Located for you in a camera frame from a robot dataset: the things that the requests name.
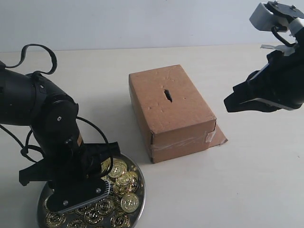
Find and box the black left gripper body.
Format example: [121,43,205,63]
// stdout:
[19,142,121,190]

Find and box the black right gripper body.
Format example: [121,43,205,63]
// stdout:
[233,53,304,111]

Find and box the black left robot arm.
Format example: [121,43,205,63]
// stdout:
[0,64,120,213]

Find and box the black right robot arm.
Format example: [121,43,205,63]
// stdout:
[224,28,304,113]

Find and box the brown cardboard slotted box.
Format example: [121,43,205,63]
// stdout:
[129,65,228,163]

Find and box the gold coin right centre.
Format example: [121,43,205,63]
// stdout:
[108,159,128,179]

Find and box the gold coin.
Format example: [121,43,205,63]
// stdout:
[108,159,128,179]
[110,213,130,228]

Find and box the round steel plate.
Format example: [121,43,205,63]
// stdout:
[37,154,146,228]

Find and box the gold coin bottom right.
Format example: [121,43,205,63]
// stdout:
[110,213,130,228]

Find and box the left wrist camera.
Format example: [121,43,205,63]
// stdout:
[102,179,114,196]

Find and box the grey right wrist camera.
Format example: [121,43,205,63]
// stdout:
[249,0,304,32]

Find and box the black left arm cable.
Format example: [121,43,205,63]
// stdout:
[0,43,58,75]

